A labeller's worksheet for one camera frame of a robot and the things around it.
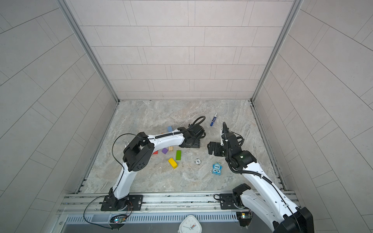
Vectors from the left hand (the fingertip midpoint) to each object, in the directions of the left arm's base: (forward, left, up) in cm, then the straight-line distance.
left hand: (198, 142), depth 94 cm
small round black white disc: (-13, 0, +1) cm, 13 cm away
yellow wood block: (-14, +15, +3) cm, 21 cm away
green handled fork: (-2, +46, +2) cm, 46 cm away
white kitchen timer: (-42, +4, +4) cm, 43 cm away
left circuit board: (-40, +36, +6) cm, 55 cm away
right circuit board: (-39, -21, +1) cm, 45 cm away
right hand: (-8, -8, +12) cm, 17 cm away
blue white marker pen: (+18, -12, +1) cm, 22 cm away
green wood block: (-9, +12, +1) cm, 15 cm away
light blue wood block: (+10, +19, +1) cm, 22 cm away
